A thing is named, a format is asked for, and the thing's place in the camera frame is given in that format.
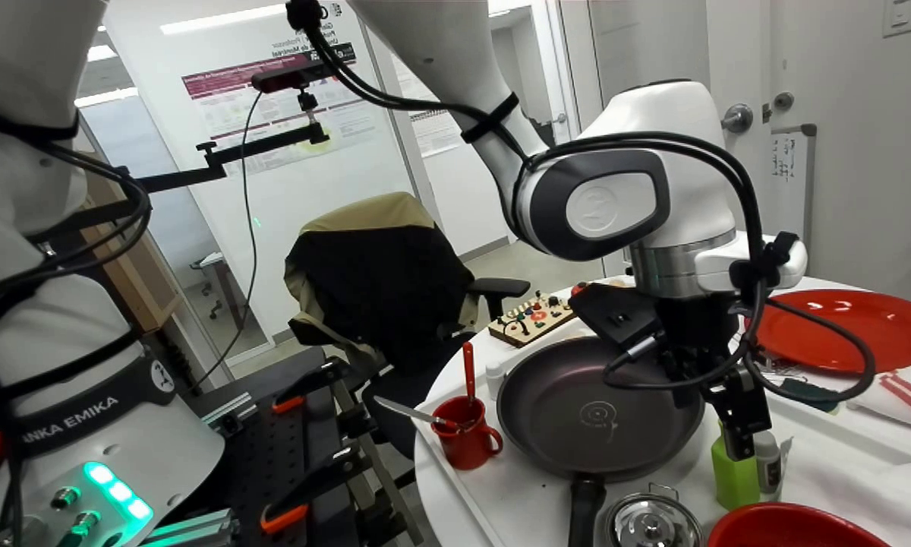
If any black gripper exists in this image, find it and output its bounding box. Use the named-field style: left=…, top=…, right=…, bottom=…
left=654, top=291, right=780, bottom=463

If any dark green sponge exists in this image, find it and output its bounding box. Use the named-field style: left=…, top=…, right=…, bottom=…
left=776, top=375, right=840, bottom=414

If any red bowl of coffee beans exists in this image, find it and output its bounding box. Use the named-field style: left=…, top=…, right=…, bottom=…
left=703, top=502, right=891, bottom=547

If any white cloth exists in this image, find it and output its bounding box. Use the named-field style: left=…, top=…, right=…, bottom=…
left=776, top=434, right=911, bottom=547

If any metal lid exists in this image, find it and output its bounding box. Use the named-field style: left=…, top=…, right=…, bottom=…
left=592, top=490, right=703, bottom=547

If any red plate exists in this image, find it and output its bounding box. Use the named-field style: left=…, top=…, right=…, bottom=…
left=755, top=287, right=911, bottom=378

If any black frying pan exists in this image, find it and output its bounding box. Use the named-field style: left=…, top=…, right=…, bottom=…
left=495, top=335, right=709, bottom=547

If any paper sheet on door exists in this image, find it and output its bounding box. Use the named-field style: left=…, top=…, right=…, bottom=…
left=772, top=124, right=819, bottom=277

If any wooden toy board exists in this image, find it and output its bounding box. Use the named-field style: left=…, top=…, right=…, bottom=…
left=484, top=288, right=589, bottom=349

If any red measuring cup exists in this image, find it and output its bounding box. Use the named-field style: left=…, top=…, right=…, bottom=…
left=427, top=342, right=508, bottom=472

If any silver door lock knob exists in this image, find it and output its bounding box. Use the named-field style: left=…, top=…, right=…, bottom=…
left=759, top=89, right=798, bottom=124

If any black office chair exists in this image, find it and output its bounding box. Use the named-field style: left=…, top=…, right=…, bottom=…
left=282, top=191, right=533, bottom=406

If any beige cloth on chair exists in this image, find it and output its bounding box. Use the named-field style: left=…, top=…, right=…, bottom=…
left=286, top=191, right=468, bottom=267

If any black robot cart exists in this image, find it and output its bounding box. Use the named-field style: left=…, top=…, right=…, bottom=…
left=140, top=346, right=449, bottom=547

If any pink striped poster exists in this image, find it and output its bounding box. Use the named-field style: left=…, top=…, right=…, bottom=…
left=179, top=50, right=359, bottom=102

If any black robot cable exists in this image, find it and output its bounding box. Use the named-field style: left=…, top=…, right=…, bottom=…
left=286, top=0, right=877, bottom=406

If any silver door handle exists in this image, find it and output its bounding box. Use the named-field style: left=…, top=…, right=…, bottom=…
left=723, top=99, right=755, bottom=134

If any orange handled clamp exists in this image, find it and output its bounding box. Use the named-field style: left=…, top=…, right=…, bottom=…
left=266, top=392, right=305, bottom=418
left=254, top=500, right=312, bottom=537

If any thin camera cable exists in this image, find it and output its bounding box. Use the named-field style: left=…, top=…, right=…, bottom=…
left=194, top=89, right=266, bottom=388

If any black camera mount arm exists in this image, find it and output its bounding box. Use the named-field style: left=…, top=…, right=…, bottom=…
left=133, top=119, right=332, bottom=194

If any black camera bar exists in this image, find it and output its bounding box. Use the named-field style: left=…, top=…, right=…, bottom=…
left=248, top=43, right=359, bottom=97

